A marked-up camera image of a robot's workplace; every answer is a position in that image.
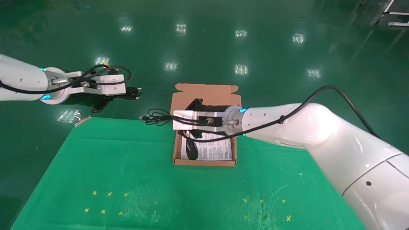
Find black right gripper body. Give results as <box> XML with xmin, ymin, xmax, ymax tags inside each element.
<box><xmin>200</xmin><ymin>105</ymin><xmax>230</xmax><ymax>112</ymax></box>

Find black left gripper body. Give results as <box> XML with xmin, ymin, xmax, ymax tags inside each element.
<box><xmin>66</xmin><ymin>88</ymin><xmax>128</xmax><ymax>106</ymax></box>

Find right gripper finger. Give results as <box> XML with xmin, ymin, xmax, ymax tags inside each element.
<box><xmin>185</xmin><ymin>98</ymin><xmax>204</xmax><ymax>111</ymax></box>
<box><xmin>179</xmin><ymin>130</ymin><xmax>203</xmax><ymax>138</ymax></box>

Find black computer mouse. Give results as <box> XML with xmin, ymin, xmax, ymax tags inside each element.
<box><xmin>185</xmin><ymin>140</ymin><xmax>199</xmax><ymax>160</ymax></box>

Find black data cable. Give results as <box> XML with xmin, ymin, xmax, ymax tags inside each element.
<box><xmin>118</xmin><ymin>87</ymin><xmax>142</xmax><ymax>100</ymax></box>
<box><xmin>139</xmin><ymin>109</ymin><xmax>174</xmax><ymax>127</ymax></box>

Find brown cardboard box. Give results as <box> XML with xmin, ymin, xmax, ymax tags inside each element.
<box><xmin>170</xmin><ymin>83</ymin><xmax>243</xmax><ymax>166</ymax></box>

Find white printed instruction sheet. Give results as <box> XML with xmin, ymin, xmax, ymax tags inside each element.
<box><xmin>181</xmin><ymin>133</ymin><xmax>233</xmax><ymax>161</ymax></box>

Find green table cloth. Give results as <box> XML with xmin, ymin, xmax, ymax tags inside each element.
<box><xmin>11</xmin><ymin>117</ymin><xmax>368</xmax><ymax>230</ymax></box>

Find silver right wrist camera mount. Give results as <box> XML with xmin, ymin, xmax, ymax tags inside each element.
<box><xmin>173</xmin><ymin>105</ymin><xmax>243</xmax><ymax>134</ymax></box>

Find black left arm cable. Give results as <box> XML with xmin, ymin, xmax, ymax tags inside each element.
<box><xmin>0</xmin><ymin>65</ymin><xmax>131</xmax><ymax>95</ymax></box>

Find white table leg frame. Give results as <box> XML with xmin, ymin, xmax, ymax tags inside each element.
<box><xmin>376</xmin><ymin>0</ymin><xmax>409</xmax><ymax>27</ymax></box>

